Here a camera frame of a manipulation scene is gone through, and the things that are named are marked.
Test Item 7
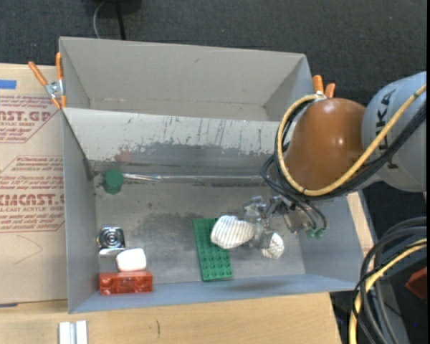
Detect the grey metal bin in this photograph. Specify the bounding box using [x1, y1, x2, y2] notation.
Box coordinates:
[58, 36, 367, 315]

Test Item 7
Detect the white rounded block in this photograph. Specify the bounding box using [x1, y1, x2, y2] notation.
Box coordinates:
[115, 247, 148, 273]

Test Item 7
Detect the brown cardboard board red print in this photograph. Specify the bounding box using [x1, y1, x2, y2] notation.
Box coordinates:
[0, 62, 70, 306]

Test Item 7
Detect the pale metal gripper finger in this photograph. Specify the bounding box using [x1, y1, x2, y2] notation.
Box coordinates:
[263, 219, 275, 249]
[251, 217, 264, 247]

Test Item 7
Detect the dark green flat block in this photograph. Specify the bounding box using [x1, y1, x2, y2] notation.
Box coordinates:
[192, 217, 234, 282]

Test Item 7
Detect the red-brown flat block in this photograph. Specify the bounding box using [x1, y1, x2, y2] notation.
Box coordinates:
[98, 270, 154, 296]

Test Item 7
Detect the shiny metal square object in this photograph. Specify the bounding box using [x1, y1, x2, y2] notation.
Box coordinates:
[97, 226, 127, 257]

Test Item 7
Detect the dark green cylinder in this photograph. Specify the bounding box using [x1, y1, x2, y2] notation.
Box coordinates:
[103, 168, 125, 196]

